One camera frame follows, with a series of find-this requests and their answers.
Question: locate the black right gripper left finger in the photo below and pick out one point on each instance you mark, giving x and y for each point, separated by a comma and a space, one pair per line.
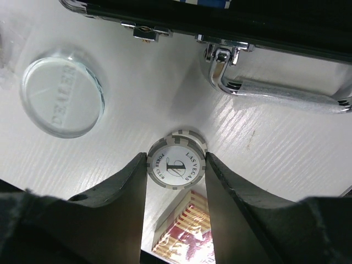
100, 225

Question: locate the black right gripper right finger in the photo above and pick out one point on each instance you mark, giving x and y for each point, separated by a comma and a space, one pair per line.
251, 225

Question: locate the red card deck box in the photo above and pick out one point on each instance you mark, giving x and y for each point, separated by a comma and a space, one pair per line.
185, 235

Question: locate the grey poker chip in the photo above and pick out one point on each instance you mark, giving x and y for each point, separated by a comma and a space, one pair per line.
178, 160

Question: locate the clear dealer button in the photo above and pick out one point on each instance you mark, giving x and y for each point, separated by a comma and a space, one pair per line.
61, 93

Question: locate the black poker chip case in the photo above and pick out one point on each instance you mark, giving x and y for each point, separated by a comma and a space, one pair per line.
316, 29

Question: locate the dark blue chip stack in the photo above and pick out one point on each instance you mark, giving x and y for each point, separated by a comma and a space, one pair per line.
221, 4

